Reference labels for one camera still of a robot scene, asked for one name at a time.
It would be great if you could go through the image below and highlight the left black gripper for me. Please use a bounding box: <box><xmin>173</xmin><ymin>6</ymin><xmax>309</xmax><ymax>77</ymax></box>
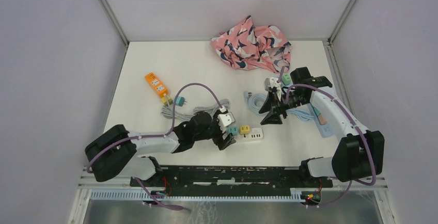
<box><xmin>194</xmin><ymin>109</ymin><xmax>236</xmax><ymax>150</ymax></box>

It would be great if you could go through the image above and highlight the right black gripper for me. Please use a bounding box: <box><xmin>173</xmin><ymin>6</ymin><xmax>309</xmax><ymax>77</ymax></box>
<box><xmin>259</xmin><ymin>90</ymin><xmax>308</xmax><ymax>125</ymax></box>

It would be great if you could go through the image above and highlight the white power strip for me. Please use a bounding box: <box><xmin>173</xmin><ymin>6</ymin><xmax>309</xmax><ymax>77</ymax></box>
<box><xmin>235</xmin><ymin>127</ymin><xmax>264</xmax><ymax>142</ymax></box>

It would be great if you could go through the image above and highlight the teal USB plug adapter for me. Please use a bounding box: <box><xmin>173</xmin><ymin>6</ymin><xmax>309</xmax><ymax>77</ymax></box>
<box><xmin>174</xmin><ymin>96</ymin><xmax>186</xmax><ymax>107</ymax></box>

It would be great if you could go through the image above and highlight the orange power strip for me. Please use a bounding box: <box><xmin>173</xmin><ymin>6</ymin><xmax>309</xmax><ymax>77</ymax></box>
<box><xmin>144</xmin><ymin>72</ymin><xmax>169</xmax><ymax>99</ymax></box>

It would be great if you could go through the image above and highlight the yellow USB plug adapter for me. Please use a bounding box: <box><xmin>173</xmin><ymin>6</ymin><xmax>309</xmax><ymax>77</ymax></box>
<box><xmin>161</xmin><ymin>94</ymin><xmax>173</xmax><ymax>107</ymax></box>

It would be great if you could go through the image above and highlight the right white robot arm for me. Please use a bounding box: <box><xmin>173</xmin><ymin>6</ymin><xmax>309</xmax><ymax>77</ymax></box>
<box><xmin>259</xmin><ymin>67</ymin><xmax>385</xmax><ymax>187</ymax></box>

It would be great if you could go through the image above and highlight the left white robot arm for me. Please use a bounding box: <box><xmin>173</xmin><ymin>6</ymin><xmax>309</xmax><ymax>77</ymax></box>
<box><xmin>85</xmin><ymin>109</ymin><xmax>235</xmax><ymax>186</ymax></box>

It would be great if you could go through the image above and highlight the green adapter on round socket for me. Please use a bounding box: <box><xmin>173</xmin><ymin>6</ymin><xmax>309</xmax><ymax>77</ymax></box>
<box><xmin>281</xmin><ymin>74</ymin><xmax>292</xmax><ymax>86</ymax></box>

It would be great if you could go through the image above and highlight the green adapter on blue strip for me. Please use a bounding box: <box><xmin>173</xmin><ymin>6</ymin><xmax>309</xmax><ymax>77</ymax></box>
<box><xmin>313</xmin><ymin>107</ymin><xmax>321</xmax><ymax>118</ymax></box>

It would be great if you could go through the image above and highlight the light blue power strip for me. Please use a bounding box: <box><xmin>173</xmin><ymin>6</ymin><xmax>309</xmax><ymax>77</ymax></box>
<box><xmin>308</xmin><ymin>104</ymin><xmax>334</xmax><ymax>138</ymax></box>

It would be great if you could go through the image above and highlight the pink patterned cloth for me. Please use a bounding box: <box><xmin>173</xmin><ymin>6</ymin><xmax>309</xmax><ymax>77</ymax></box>
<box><xmin>210</xmin><ymin>15</ymin><xmax>292</xmax><ymax>73</ymax></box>

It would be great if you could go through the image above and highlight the coiled light blue cable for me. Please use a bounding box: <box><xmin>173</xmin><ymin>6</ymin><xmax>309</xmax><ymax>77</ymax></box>
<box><xmin>243</xmin><ymin>91</ymin><xmax>274</xmax><ymax>116</ymax></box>

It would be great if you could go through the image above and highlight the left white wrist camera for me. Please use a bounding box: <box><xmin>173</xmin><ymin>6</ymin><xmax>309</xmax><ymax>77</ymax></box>
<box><xmin>217</xmin><ymin>112</ymin><xmax>235</xmax><ymax>130</ymax></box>

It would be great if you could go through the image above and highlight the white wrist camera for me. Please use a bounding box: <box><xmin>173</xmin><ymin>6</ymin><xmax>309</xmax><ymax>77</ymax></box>
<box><xmin>217</xmin><ymin>112</ymin><xmax>235</xmax><ymax>130</ymax></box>
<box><xmin>264</xmin><ymin>77</ymin><xmax>282</xmax><ymax>96</ymax></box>

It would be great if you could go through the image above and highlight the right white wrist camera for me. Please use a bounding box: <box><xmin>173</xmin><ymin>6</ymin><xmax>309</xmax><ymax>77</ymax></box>
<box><xmin>264</xmin><ymin>77</ymin><xmax>282</xmax><ymax>96</ymax></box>

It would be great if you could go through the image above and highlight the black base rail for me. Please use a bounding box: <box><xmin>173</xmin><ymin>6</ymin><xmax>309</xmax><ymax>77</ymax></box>
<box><xmin>142</xmin><ymin>165</ymin><xmax>333</xmax><ymax>197</ymax></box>

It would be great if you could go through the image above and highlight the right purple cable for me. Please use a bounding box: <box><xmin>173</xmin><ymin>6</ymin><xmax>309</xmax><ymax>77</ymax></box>
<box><xmin>278</xmin><ymin>66</ymin><xmax>377</xmax><ymax>209</ymax></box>

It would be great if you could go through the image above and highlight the purple cable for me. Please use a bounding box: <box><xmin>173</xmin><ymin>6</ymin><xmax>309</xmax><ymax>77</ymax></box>
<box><xmin>278</xmin><ymin>66</ymin><xmax>377</xmax><ymax>209</ymax></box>
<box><xmin>86</xmin><ymin>83</ymin><xmax>228</xmax><ymax>212</ymax></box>

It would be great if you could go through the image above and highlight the grey cable of orange strip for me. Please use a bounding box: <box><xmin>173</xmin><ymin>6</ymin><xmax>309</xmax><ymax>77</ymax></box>
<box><xmin>161</xmin><ymin>105</ymin><xmax>196</xmax><ymax>122</ymax></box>

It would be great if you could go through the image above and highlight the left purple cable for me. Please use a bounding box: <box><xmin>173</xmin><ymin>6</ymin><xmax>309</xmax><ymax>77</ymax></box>
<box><xmin>86</xmin><ymin>83</ymin><xmax>228</xmax><ymax>212</ymax></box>

